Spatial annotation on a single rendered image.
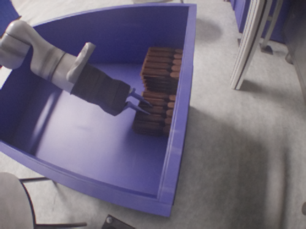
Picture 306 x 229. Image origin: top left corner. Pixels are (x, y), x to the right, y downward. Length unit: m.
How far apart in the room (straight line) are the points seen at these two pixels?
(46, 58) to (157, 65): 0.25
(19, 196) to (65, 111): 0.31
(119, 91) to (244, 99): 0.56
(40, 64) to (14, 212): 0.43
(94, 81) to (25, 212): 0.41
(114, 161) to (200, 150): 0.34
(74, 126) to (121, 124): 0.15
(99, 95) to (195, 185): 0.44
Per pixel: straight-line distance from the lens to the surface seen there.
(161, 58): 0.42
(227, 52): 0.95
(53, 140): 0.54
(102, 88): 0.35
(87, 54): 0.32
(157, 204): 0.18
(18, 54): 0.38
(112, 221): 0.64
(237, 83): 0.76
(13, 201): 0.59
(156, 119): 0.38
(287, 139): 0.80
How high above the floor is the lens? 0.61
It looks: 61 degrees down
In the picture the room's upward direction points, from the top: 16 degrees counter-clockwise
